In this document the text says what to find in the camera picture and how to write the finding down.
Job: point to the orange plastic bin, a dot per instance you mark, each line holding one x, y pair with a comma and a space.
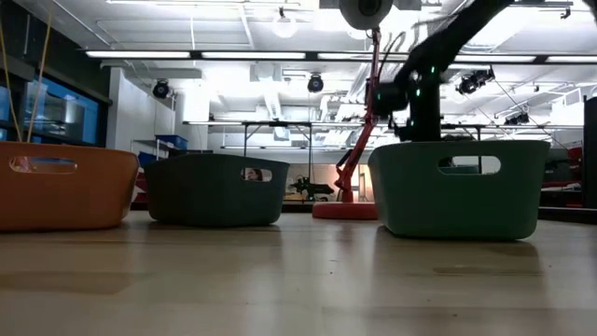
70, 200

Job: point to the overhead light bar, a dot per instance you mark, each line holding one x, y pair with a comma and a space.
256, 56

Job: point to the black rig post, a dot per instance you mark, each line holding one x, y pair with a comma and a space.
590, 154

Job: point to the blue storage bin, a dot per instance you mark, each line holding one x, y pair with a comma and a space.
171, 142

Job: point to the light green plastic bin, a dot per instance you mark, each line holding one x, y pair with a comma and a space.
457, 205

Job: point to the red desk lamp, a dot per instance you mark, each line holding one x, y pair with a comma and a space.
375, 42

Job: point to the black ceiling track light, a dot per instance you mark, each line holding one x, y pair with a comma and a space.
517, 119

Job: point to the blue crate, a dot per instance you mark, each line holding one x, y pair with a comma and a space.
147, 159

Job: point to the black ceiling spotlight cluster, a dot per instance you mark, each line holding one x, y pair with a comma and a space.
473, 81

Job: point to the blue-lit window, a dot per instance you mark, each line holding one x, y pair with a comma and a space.
60, 112

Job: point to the person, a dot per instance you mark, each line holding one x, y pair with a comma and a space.
254, 175

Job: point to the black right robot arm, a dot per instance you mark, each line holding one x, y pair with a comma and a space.
448, 42

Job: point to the dark green plastic bin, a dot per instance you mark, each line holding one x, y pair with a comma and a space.
210, 196

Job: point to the black tabletop device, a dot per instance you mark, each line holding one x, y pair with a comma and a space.
310, 189

